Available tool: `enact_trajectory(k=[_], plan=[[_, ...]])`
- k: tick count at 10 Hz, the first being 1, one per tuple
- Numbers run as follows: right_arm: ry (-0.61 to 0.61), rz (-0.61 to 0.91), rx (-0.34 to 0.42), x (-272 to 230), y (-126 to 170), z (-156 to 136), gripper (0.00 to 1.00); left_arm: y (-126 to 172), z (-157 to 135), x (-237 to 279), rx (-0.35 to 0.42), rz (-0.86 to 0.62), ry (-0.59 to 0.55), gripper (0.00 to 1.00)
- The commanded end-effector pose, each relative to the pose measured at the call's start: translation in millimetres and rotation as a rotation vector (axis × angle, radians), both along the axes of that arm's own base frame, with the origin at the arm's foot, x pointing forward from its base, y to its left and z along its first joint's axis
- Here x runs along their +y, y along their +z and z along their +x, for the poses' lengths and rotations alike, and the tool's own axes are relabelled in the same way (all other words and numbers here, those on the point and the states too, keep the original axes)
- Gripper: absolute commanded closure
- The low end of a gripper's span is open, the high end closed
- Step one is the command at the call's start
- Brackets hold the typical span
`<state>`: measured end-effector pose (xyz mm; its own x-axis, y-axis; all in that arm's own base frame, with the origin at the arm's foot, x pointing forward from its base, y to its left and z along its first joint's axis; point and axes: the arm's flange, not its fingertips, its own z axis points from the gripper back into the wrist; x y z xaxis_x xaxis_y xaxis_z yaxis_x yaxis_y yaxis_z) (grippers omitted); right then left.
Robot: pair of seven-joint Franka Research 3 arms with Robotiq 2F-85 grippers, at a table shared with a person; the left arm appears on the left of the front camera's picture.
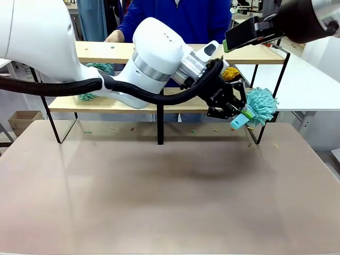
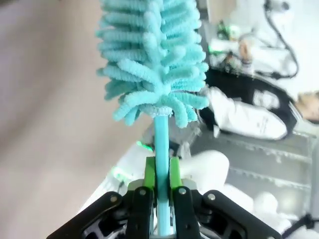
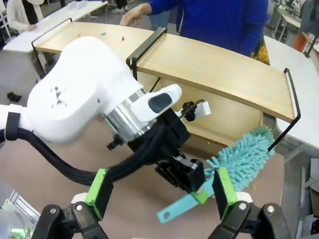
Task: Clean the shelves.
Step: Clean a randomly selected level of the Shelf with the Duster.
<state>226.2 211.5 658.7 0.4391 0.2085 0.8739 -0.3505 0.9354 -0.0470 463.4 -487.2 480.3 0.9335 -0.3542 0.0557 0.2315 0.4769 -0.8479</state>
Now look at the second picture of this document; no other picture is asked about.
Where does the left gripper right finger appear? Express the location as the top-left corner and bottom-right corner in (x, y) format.
(170, 157), (283, 239)

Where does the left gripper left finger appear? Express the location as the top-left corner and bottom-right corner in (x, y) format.
(46, 156), (157, 239)

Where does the teal microfibre duster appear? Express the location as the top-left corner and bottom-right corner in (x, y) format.
(95, 0), (210, 237)

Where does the person in black white jacket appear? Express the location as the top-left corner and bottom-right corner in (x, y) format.
(199, 0), (319, 141)

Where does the aluminium profile frame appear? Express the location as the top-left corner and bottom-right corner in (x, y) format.
(189, 129), (319, 200)

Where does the black hanging cable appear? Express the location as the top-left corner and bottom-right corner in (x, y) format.
(264, 0), (299, 78)

